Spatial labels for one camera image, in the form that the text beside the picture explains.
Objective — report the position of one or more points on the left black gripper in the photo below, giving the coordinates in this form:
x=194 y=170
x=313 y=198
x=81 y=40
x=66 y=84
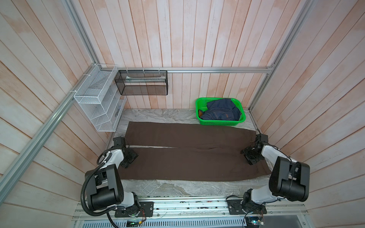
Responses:
x=133 y=155

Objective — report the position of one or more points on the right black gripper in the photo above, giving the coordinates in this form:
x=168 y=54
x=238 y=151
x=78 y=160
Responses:
x=249 y=160

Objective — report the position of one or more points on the brown trousers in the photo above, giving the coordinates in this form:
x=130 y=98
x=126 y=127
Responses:
x=190 y=152

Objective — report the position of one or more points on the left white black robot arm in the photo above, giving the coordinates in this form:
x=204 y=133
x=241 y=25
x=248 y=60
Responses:
x=102 y=190

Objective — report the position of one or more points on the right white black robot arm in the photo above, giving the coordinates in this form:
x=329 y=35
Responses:
x=289 y=179

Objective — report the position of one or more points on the navy blue trousers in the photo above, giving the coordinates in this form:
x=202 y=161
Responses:
x=221 y=110

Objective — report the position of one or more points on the green circuit board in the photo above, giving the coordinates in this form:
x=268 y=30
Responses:
x=253 y=222

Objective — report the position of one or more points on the left circuit board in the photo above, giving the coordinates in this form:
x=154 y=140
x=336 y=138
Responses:
x=130 y=224

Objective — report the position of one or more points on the green plastic basket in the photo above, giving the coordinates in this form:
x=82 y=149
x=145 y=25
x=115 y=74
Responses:
x=201 y=104

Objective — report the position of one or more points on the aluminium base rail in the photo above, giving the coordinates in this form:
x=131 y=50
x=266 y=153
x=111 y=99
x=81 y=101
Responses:
x=213 y=207

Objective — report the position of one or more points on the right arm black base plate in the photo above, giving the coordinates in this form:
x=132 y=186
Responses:
x=235 y=208

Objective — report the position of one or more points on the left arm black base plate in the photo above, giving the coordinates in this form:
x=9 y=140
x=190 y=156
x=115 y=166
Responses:
x=146 y=209

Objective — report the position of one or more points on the white wire mesh shelf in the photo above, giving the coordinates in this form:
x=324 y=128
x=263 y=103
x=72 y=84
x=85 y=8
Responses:
x=99 y=97

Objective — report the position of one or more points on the black wire mesh basket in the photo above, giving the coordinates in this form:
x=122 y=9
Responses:
x=142 y=82

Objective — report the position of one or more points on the aluminium frame rail left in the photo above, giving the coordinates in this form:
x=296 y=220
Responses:
x=33 y=147

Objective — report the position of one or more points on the aluminium frame rail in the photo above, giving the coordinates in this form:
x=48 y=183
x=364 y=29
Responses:
x=33 y=147
x=300 y=20
x=182 y=70

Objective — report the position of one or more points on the aluminium frame rail back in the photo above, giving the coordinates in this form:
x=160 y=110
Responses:
x=182 y=70

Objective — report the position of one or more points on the aluminium frame rail right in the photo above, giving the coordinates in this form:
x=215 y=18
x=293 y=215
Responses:
x=300 y=20

